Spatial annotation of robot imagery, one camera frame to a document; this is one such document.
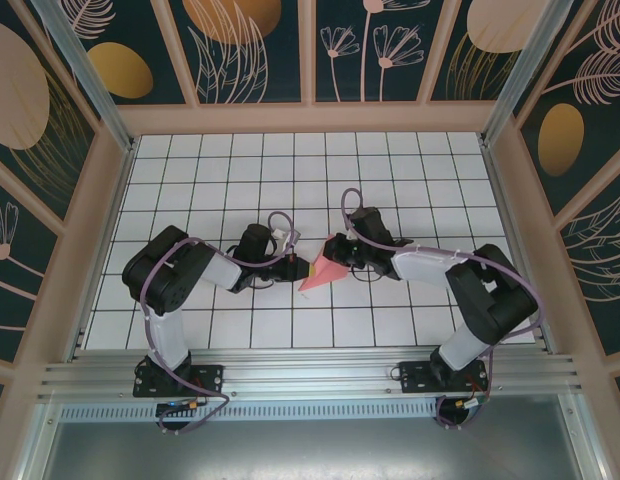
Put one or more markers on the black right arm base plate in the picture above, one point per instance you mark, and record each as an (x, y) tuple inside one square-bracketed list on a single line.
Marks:
[(415, 377)]

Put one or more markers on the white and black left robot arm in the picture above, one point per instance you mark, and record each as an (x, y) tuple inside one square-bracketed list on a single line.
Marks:
[(222, 270)]

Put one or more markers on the grey metal sheet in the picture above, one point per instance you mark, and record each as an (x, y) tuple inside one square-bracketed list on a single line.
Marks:
[(315, 455)]

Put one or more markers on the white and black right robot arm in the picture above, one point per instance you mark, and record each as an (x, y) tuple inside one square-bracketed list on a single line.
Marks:
[(420, 265)]

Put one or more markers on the aluminium corner post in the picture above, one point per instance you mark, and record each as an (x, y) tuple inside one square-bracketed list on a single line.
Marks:
[(96, 85), (526, 75)]

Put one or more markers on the pink cloth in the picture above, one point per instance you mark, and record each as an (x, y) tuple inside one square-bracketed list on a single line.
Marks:
[(325, 277)]

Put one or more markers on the aluminium mounting rail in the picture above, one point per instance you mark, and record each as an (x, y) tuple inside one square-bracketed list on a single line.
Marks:
[(315, 372)]

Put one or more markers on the white grid mat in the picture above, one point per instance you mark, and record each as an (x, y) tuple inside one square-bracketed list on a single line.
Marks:
[(290, 175)]

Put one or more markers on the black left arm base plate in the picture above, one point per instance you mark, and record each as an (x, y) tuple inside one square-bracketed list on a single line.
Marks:
[(210, 380)]

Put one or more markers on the aluminium side rail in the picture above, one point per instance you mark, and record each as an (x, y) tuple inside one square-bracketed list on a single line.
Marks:
[(513, 225), (78, 345)]

